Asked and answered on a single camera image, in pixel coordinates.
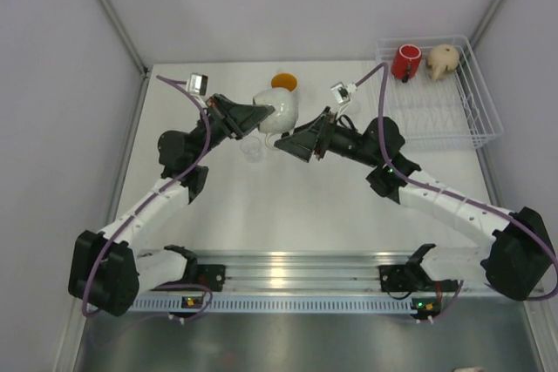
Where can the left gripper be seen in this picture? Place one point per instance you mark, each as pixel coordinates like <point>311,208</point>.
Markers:
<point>237,120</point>

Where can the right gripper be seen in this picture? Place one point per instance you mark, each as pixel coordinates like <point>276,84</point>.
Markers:
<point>314,137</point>

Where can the white speckled mug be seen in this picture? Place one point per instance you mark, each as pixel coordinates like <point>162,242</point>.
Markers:
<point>283,118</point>

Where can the floral mug orange inside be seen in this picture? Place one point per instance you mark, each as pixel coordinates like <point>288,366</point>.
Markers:
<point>285,80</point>

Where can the red mug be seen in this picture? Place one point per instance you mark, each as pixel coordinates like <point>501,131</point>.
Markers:
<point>406,61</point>

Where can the beige ceramic mug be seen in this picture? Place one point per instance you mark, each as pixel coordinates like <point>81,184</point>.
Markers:
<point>442,61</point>

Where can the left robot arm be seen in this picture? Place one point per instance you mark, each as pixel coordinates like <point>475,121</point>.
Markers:
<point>110,268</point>

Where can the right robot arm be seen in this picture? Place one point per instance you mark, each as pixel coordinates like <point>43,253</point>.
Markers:
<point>510,251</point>

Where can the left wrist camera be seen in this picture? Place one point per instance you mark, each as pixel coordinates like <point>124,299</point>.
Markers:
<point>197,84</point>

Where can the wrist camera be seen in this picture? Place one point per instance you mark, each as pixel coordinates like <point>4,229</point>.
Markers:
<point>197,84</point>
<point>343,93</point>

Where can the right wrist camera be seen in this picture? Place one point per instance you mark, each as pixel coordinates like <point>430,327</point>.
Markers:
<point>343,93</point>

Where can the aluminium mounting rail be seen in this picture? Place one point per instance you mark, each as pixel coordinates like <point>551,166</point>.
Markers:
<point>257,272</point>

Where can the white wire dish rack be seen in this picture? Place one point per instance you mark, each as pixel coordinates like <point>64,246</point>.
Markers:
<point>454,112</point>

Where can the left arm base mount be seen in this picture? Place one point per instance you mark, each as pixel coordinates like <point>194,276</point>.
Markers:
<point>212,276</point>

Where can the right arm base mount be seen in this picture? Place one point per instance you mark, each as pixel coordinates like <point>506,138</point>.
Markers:
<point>399,279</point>

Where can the perforated cable duct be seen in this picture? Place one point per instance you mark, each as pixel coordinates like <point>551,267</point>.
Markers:
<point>222,304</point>

